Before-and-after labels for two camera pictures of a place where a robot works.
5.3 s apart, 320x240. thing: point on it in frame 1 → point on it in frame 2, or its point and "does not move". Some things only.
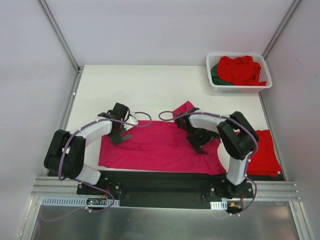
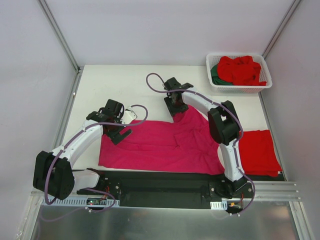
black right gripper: x=200 y=137 → x=175 y=109
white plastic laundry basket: x=212 y=59 does not move
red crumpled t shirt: x=242 y=70 does not move
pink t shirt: x=160 y=146 does not move
